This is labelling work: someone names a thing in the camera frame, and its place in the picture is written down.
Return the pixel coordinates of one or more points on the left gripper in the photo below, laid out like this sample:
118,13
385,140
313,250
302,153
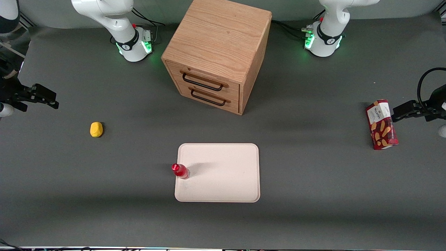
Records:
428,108

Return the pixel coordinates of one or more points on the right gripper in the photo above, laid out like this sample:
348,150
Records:
12,94

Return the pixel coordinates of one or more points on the red coke bottle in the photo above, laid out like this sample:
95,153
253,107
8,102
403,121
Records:
181,171

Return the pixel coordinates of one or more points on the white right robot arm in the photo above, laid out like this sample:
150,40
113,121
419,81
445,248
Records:
115,24

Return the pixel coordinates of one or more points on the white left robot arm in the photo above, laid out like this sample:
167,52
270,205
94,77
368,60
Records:
331,31

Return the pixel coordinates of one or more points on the beige rectangular tray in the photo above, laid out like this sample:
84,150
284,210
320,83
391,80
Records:
223,172

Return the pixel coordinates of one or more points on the red cookie box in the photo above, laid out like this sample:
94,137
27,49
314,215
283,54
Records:
382,125

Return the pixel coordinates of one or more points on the yellow lemon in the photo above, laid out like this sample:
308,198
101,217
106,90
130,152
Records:
96,129

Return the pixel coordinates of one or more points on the wooden drawer front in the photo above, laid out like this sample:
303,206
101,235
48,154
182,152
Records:
234,106
233,91

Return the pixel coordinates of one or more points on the wooden drawer cabinet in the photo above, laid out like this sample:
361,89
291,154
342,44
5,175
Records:
219,35

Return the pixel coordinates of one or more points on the white frame bar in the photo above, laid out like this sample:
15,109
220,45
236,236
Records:
14,50

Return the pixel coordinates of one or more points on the aluminium frame profile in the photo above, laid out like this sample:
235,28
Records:
27,21
440,13

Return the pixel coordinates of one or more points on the silver table edge rail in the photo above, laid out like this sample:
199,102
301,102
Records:
223,249

